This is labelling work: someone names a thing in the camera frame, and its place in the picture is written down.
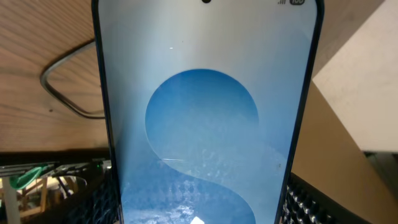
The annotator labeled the blue Galaxy smartphone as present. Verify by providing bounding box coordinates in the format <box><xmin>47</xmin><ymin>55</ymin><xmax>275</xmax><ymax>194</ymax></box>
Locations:
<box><xmin>92</xmin><ymin>0</ymin><xmax>324</xmax><ymax>224</ymax></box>

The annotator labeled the black USB charging cable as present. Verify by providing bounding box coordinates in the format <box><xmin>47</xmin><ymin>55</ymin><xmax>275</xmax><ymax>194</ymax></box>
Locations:
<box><xmin>39</xmin><ymin>39</ymin><xmax>106</xmax><ymax>120</ymax></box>

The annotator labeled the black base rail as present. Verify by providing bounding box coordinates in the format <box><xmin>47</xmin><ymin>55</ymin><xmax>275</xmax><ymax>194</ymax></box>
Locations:
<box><xmin>1</xmin><ymin>148</ymin><xmax>120</xmax><ymax>223</ymax></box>

